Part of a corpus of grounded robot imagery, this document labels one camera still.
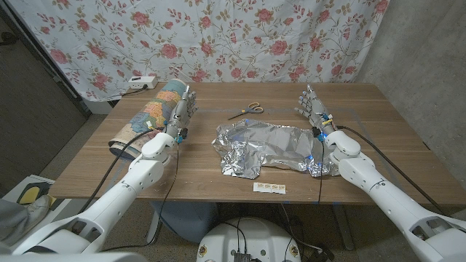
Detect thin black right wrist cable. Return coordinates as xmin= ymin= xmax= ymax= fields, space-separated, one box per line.
xmin=316 ymin=140 xmax=325 ymax=205

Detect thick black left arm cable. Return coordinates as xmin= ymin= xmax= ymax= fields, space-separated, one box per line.
xmin=78 ymin=127 xmax=165 ymax=215

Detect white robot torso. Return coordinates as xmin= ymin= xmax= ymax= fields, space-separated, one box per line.
xmin=196 ymin=217 xmax=302 ymax=262

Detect white power strip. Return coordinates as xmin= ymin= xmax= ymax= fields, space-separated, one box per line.
xmin=127 ymin=76 xmax=159 ymax=90

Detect grey blue round base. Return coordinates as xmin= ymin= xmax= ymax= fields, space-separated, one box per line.
xmin=151 ymin=202 xmax=219 ymax=244

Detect white label strip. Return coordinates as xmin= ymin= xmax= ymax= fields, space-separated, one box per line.
xmin=253 ymin=181 xmax=287 ymax=195

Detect white floor sheet yellow shapes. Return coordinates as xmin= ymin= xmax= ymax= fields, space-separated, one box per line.
xmin=1 ymin=174 xmax=74 ymax=226

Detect thin black left wrist cable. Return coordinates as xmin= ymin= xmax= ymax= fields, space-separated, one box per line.
xmin=101 ymin=143 xmax=181 ymax=253

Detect white sneaker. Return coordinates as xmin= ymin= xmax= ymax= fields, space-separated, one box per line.
xmin=24 ymin=194 xmax=51 ymax=223

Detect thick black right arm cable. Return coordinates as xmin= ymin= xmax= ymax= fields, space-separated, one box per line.
xmin=336 ymin=125 xmax=447 ymax=215

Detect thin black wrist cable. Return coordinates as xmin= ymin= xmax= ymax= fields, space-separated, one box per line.
xmin=316 ymin=140 xmax=325 ymax=205
xmin=101 ymin=143 xmax=181 ymax=253

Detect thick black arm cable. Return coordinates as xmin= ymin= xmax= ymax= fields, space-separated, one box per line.
xmin=336 ymin=125 xmax=447 ymax=215
xmin=78 ymin=127 xmax=165 ymax=215

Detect crumpled aluminum foil sheet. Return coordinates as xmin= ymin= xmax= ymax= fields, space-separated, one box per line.
xmin=211 ymin=119 xmax=350 ymax=180

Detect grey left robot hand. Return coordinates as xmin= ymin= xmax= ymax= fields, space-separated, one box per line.
xmin=164 ymin=84 xmax=200 ymax=139

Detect white table leg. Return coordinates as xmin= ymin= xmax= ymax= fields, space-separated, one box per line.
xmin=145 ymin=209 xmax=161 ymax=245

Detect grey table leg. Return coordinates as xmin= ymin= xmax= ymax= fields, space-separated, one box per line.
xmin=331 ymin=203 xmax=356 ymax=251

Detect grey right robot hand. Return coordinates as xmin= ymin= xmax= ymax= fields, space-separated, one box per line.
xmin=293 ymin=84 xmax=338 ymax=136

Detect rolled map wrapping paper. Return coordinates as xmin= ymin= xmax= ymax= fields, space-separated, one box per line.
xmin=108 ymin=79 xmax=191 ymax=161

